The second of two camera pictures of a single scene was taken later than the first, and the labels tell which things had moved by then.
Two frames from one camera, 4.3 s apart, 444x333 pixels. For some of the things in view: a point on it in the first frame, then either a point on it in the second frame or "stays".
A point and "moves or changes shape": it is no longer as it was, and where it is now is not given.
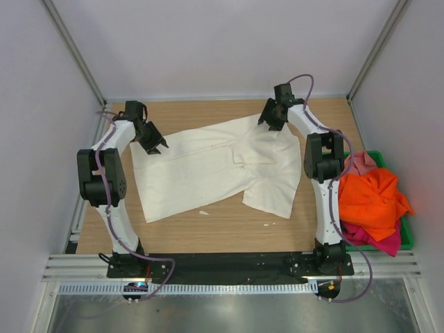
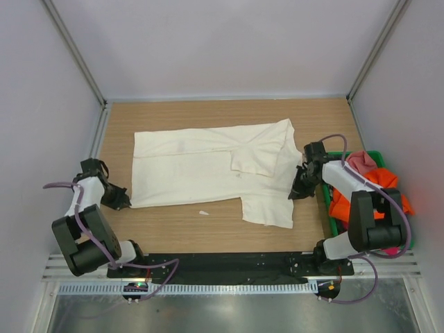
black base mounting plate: (259, 265) stays
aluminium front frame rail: (92, 268) stays
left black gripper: (156, 137) to (121, 200)
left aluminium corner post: (72, 48) stays
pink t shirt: (362, 161) stays
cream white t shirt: (201, 166) moves or changes shape
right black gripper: (276, 125) to (298, 191)
